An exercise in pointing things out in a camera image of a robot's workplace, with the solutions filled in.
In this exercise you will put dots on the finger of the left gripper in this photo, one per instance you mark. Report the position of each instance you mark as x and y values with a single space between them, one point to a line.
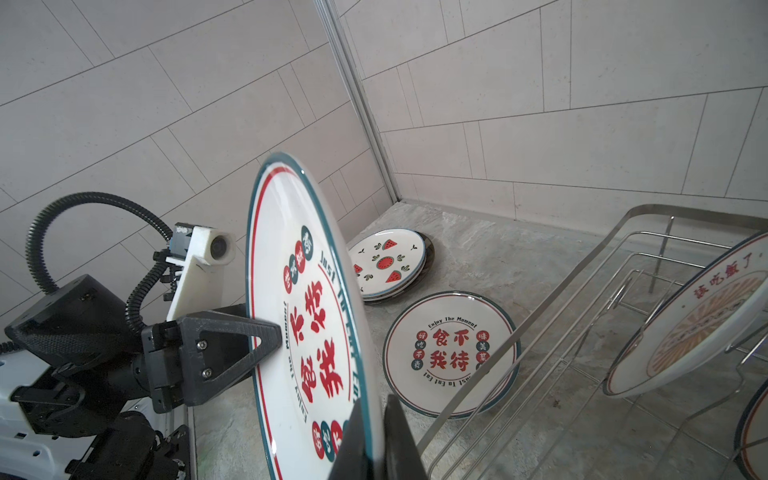
220 348

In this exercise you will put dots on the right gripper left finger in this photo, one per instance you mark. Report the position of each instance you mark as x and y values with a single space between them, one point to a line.
350 463

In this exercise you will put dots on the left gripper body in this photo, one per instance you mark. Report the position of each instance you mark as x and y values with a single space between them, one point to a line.
161 343

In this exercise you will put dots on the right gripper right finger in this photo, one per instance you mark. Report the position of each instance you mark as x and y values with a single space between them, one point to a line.
402 458

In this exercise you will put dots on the red rimmed text plate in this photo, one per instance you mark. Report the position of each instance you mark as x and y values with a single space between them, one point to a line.
436 345

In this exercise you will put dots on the watermelon pattern plate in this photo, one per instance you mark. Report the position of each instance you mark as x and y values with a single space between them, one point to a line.
387 261

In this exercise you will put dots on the white red-pattern plate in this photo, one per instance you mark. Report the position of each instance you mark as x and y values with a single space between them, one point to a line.
712 310

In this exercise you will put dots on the blue striped white plate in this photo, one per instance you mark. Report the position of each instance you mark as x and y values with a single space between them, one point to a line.
422 273

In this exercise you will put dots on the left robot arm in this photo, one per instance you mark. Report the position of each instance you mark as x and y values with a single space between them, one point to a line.
96 362

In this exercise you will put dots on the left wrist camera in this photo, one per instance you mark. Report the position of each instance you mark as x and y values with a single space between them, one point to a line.
201 253

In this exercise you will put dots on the wire dish rack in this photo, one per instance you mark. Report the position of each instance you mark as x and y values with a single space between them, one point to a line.
556 422

